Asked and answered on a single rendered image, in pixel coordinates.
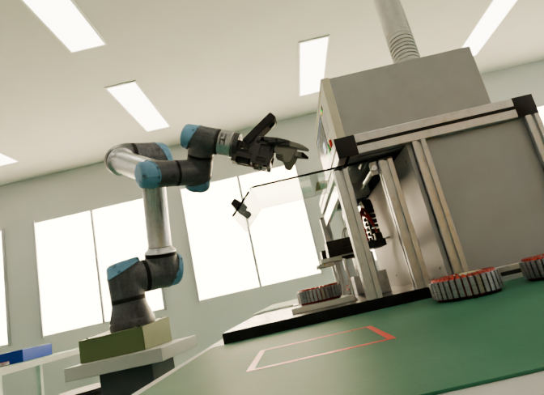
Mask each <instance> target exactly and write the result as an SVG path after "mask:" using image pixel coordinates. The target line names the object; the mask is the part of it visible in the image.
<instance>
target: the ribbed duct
mask: <svg viewBox="0 0 544 395"><path fill-rule="evenodd" d="M373 3H374V5H375V8H376V11H377V15H378V17H379V20H380V24H381V27H382V30H383V33H384V35H385V39H386V43H387V45H388V48H389V52H390V55H391V58H392V60H393V64H394V63H398V62H404V61H408V60H411V59H415V58H419V57H420V53H419V50H418V47H417V45H416V43H415V40H414V37H413V33H412V31H411V29H410V25H409V23H408V20H407V17H406V14H405V12H404V9H403V7H402V3H401V2H400V0H373Z"/></svg>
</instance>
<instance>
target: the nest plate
mask: <svg viewBox="0 0 544 395"><path fill-rule="evenodd" d="M354 300H355V296H354V295H342V296H341V297H339V298H336V299H330V300H326V301H322V302H319V303H315V304H308V305H304V306H302V305H299V306H295V307H292V309H291V311H292V315H293V314H297V313H301V312H307V311H311V310H315V309H318V308H325V307H329V306H333V305H336V304H343V303H346V302H351V301H354Z"/></svg>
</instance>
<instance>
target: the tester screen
mask: <svg viewBox="0 0 544 395"><path fill-rule="evenodd" d="M324 138H325V132H324V129H323V125H322V123H321V119H320V125H319V132H318V139H317V149H318V151H319V155H320V158H321V163H322V167H323V170H324V169H325V165H326V167H328V164H327V161H326V157H327V153H328V144H327V148H326V153H325V152H324V149H323V144H324Z"/></svg>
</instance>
